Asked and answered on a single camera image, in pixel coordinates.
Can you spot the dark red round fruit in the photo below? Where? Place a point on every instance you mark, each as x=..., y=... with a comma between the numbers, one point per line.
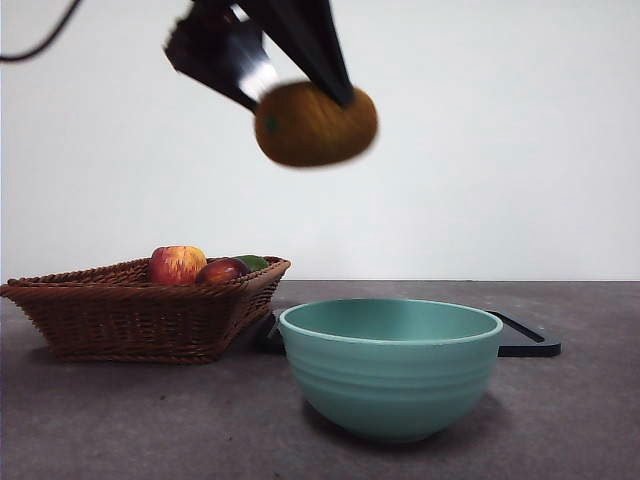
x=222, y=272

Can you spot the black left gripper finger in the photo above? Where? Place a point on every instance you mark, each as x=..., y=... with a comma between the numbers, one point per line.
x=210, y=55
x=305, y=40

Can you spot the brown kiwi fruit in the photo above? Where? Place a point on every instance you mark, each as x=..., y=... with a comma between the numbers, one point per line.
x=310, y=135

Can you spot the brown wicker basket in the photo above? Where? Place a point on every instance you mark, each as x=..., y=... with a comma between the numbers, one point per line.
x=125, y=320

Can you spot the green fruit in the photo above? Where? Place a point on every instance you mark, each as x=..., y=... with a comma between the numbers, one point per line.
x=255, y=262

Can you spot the dark green rectangular tray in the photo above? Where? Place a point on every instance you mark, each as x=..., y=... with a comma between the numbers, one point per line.
x=530, y=345

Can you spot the red yellow apple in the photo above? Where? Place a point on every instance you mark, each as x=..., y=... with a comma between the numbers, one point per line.
x=175, y=265

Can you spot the teal ribbed bowl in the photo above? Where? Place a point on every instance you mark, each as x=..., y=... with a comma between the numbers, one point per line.
x=390, y=385

